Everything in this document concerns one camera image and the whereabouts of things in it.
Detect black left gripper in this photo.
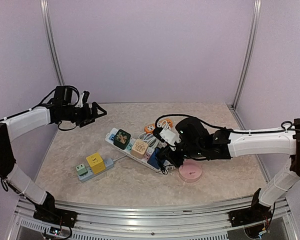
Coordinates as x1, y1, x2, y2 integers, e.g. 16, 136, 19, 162
63, 101, 107, 128

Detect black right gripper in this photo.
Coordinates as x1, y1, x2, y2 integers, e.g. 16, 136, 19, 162
159, 141, 204, 168

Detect long white power strip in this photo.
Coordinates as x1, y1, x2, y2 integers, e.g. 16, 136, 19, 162
104, 127, 173, 173

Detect blue cube adapter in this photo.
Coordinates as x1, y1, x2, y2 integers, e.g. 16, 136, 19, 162
147, 147, 160, 170

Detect black charger plug with cable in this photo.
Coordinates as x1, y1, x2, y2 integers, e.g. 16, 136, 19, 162
154, 147, 176, 175

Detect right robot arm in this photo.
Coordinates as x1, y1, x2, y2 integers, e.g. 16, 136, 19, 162
158, 116, 300, 222

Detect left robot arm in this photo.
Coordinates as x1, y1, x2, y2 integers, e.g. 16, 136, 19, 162
0, 85, 107, 223

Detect pink round socket hub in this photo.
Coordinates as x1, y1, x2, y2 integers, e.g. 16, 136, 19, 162
178, 159, 203, 183

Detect light green plug adapter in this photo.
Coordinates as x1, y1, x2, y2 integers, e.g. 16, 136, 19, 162
75, 163, 88, 177

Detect dark green cube adapter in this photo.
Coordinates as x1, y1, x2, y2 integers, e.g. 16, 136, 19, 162
113, 129, 131, 150

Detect yellow cube adapter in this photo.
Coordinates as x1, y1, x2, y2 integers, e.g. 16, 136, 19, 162
86, 152, 106, 175

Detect orange power strip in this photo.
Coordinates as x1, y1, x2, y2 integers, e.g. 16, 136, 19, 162
144, 118, 173, 134

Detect light blue power strip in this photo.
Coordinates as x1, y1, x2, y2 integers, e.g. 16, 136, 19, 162
77, 157, 116, 183

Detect beige cube adapter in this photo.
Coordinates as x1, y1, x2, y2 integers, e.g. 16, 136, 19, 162
130, 139, 149, 159

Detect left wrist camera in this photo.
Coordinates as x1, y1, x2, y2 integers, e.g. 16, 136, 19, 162
76, 90, 90, 108

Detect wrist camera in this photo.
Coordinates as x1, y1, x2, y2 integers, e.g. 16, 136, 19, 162
76, 90, 90, 108
152, 127, 180, 151

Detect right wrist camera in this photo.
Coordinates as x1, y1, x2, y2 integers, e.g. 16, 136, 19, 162
152, 127, 180, 151

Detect white coiled cable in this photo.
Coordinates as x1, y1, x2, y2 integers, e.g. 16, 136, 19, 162
137, 119, 173, 151

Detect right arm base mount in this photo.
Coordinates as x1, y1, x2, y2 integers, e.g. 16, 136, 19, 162
228, 200, 272, 227

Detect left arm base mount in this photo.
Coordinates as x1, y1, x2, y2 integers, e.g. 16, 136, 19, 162
33, 205, 78, 228

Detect aluminium front rail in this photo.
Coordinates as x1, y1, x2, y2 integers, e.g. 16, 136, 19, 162
7, 197, 300, 240

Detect left aluminium frame post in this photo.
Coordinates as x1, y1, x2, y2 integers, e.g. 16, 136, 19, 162
39, 0, 66, 87

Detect aluminium frame post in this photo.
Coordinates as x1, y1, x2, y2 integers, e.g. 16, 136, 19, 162
39, 0, 66, 87
231, 0, 262, 112

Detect right aluminium frame post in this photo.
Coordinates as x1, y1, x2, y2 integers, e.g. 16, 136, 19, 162
231, 0, 262, 112

